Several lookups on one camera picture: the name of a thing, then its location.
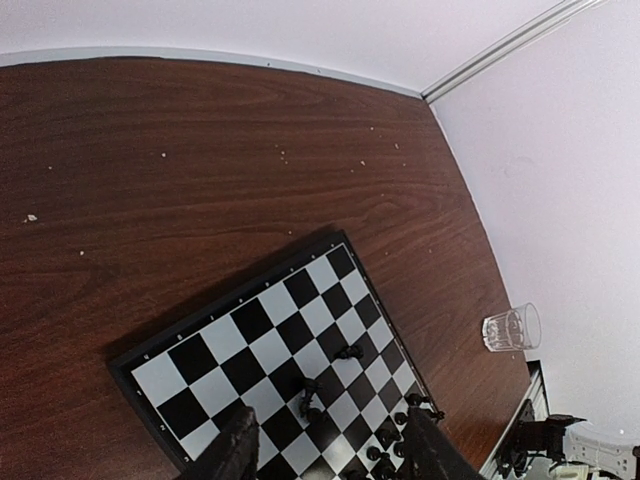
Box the clear drinking glass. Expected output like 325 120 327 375
481 303 542 353

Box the black chess pawn second row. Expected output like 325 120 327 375
376 428 402 444
394 412 408 425

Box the black chess pawn fallen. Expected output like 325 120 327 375
334 344 364 360

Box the right aluminium corner post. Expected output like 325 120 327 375
421 0 604 104

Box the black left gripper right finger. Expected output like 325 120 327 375
402 406 483 480

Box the black chess rook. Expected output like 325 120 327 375
424 410 445 422

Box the aluminium front rail frame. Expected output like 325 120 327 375
479 361 549 479

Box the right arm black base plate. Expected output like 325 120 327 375
497 414 585 474

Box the black and grey chessboard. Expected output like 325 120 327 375
109 231 441 479

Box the pile of black chess pieces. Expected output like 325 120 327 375
298 377 322 424

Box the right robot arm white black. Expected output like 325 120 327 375
546 424 639 479

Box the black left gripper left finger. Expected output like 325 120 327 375
178 406 259 480

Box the black chess pawn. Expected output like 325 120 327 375
405 392 430 407
334 344 364 360

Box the black chess piece back row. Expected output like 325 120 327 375
371 459 397 480
366 446 389 462
393 442 405 458

